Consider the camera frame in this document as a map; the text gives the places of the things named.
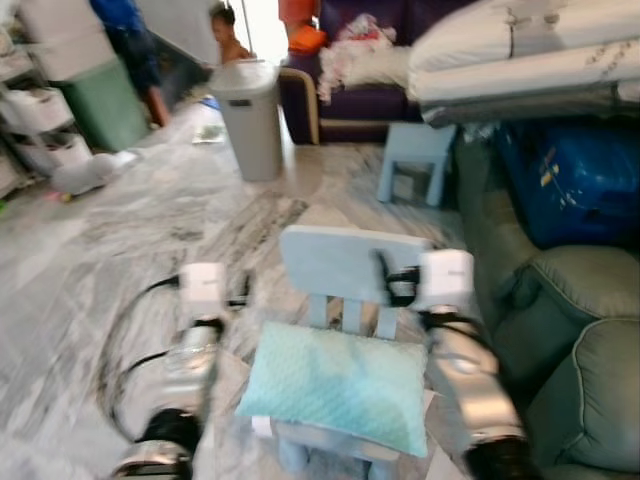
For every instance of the teal dotted pillow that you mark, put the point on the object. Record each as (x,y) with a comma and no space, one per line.
(335,385)

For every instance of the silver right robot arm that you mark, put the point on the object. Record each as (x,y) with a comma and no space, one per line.
(470,385)

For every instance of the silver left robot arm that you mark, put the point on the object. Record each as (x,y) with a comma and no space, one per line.
(180,380)

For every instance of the purple sofa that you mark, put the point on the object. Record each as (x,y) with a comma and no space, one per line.
(370,105)

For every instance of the green leather sofa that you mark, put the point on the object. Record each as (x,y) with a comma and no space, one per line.
(590,380)

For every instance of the light blue small chair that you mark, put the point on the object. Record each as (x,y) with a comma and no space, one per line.
(335,262)

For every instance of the light blue plastic stool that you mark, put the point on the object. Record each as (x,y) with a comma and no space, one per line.
(418,145)

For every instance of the grey trash bin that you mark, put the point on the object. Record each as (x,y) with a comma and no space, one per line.
(250,120)

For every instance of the white bag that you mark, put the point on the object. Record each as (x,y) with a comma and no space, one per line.
(90,172)

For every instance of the blue plastic bag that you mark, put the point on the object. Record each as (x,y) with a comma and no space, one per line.
(575,185)

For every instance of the white pink cloth heap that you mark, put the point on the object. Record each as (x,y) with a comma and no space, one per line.
(365,65)

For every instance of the green bin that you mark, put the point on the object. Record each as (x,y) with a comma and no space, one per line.
(105,105)

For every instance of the shirtless child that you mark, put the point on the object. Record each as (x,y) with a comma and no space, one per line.
(230,40)

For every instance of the white folded mattress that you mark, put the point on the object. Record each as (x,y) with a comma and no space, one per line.
(520,60)

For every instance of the orange cushion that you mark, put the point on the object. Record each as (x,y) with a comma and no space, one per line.
(305,40)

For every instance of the person in blue clothes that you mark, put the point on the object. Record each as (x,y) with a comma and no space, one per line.
(135,45)

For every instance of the white storage rack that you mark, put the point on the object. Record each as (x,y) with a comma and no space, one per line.
(45,105)

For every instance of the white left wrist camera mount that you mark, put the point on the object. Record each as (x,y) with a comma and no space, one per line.
(204,288)

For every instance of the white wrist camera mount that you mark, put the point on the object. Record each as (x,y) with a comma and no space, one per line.
(446,280)
(204,288)

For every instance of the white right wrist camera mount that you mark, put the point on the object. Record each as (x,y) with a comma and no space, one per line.
(446,280)

